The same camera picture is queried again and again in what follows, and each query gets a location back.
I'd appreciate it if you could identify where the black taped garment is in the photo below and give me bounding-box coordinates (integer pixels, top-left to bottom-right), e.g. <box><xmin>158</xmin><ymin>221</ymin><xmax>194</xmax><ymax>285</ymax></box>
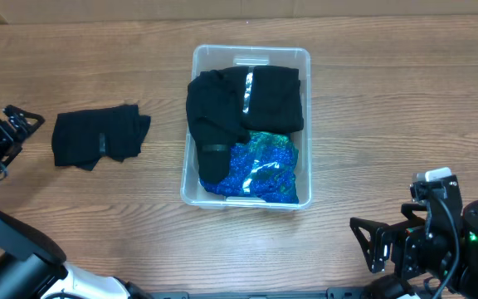
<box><xmin>51</xmin><ymin>105</ymin><xmax>151</xmax><ymax>171</ymax></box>

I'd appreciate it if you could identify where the blue green sparkly fabric bundle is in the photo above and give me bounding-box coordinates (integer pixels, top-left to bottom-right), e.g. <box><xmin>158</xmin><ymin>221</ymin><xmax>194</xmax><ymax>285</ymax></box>
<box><xmin>200</xmin><ymin>131</ymin><xmax>299</xmax><ymax>204</ymax></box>

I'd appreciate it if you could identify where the black ribbed garment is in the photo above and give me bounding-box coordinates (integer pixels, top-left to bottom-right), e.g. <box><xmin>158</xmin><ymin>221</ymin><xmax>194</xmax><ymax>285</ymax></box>
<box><xmin>220</xmin><ymin>66</ymin><xmax>304</xmax><ymax>135</ymax></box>

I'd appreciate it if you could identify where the small black garment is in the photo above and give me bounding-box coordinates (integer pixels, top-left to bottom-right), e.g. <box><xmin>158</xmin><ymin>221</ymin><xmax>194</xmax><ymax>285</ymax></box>
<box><xmin>186</xmin><ymin>70</ymin><xmax>250</xmax><ymax>184</ymax></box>

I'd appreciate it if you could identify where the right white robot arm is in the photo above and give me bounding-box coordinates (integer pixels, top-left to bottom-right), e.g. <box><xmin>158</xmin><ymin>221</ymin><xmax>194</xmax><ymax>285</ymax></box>
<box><xmin>349</xmin><ymin>168</ymin><xmax>478</xmax><ymax>298</ymax></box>

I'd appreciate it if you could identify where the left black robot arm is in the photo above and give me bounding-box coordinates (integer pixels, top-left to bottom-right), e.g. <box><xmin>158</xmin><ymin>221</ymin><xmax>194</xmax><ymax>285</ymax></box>
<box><xmin>0</xmin><ymin>105</ymin><xmax>150</xmax><ymax>299</ymax></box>

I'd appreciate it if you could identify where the clear plastic storage bin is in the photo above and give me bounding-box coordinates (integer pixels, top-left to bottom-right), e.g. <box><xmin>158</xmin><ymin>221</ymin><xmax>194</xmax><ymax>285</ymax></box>
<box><xmin>180</xmin><ymin>44</ymin><xmax>313</xmax><ymax>211</ymax></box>

